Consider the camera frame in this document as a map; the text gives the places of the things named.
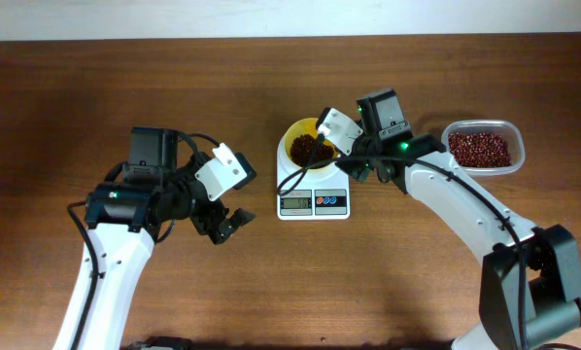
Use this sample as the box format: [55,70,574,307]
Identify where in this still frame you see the red beans in bowl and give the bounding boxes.
[290,134,335,167]

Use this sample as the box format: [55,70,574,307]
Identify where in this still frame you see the white digital kitchen scale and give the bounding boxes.
[276,151,351,221]

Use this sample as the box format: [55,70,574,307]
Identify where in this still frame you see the clear plastic container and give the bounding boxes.
[441,120,526,177]

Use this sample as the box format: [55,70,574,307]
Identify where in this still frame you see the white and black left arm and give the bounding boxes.
[54,127,256,349]

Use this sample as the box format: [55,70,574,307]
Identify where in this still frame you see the yellow plastic bowl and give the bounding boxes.
[278,118,339,175]

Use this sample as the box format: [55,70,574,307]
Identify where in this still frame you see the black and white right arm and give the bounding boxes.
[318,89,581,349]

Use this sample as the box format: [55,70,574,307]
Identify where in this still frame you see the yellow plastic measuring scoop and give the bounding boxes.
[284,118,318,149]

